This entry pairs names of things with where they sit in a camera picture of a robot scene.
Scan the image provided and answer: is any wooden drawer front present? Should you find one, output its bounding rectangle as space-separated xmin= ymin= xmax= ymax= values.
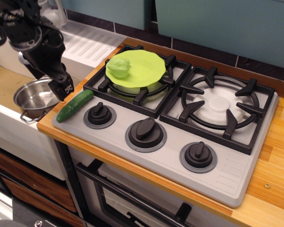
xmin=0 ymin=148 xmax=84 ymax=227

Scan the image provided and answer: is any white right burner cap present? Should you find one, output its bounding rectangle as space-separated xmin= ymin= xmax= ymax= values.
xmin=193 ymin=87 xmax=245 ymax=125

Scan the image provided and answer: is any grey toy faucet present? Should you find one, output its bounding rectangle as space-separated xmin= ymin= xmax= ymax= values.
xmin=38 ymin=0 xmax=67 ymax=28

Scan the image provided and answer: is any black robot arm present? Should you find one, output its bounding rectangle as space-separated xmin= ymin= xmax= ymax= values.
xmin=0 ymin=0 xmax=74 ymax=101

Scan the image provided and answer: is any black burner grate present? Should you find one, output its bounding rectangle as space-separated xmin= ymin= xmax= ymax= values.
xmin=84 ymin=45 xmax=192 ymax=118
xmin=160 ymin=66 xmax=275 ymax=155

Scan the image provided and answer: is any black stove knob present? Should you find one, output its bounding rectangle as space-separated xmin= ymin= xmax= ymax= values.
xmin=125 ymin=117 xmax=167 ymax=153
xmin=84 ymin=102 xmax=116 ymax=130
xmin=179 ymin=141 xmax=218 ymax=174

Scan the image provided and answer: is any black middle stove knob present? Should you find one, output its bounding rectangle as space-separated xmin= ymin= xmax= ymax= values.
xmin=125 ymin=117 xmax=167 ymax=153

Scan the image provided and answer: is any green toy cauliflower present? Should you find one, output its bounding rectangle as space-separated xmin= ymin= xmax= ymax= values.
xmin=106 ymin=58 xmax=130 ymax=78

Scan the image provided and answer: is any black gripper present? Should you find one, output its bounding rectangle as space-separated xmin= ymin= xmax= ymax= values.
xmin=20 ymin=26 xmax=74 ymax=101

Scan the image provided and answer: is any black oven door handle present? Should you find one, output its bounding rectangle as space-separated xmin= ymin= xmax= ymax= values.
xmin=75 ymin=159 xmax=192 ymax=227

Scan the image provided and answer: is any black left burner grate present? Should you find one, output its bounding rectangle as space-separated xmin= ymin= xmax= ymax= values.
xmin=84 ymin=45 xmax=192 ymax=118

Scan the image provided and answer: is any black right burner grate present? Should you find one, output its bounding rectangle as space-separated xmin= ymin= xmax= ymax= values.
xmin=160 ymin=66 xmax=275 ymax=155

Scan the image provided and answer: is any green toy pickle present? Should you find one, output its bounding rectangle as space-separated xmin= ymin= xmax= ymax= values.
xmin=56 ymin=89 xmax=94 ymax=123

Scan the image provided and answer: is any black right stove knob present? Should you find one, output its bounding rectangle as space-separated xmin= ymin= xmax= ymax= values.
xmin=179 ymin=141 xmax=218 ymax=174

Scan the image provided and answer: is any white sink unit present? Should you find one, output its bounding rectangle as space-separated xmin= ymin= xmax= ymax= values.
xmin=0 ymin=21 xmax=125 ymax=180

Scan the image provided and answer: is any grey stove top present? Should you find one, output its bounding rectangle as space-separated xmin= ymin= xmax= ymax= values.
xmin=52 ymin=45 xmax=279 ymax=207

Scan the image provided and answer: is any black left stove knob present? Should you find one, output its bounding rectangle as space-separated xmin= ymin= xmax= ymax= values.
xmin=84 ymin=102 xmax=116 ymax=130

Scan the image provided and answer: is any stainless steel pot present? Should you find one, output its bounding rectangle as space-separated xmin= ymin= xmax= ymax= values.
xmin=13 ymin=76 xmax=60 ymax=122

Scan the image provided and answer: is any lime green plate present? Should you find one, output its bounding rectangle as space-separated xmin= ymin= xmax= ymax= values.
xmin=106 ymin=50 xmax=166 ymax=88

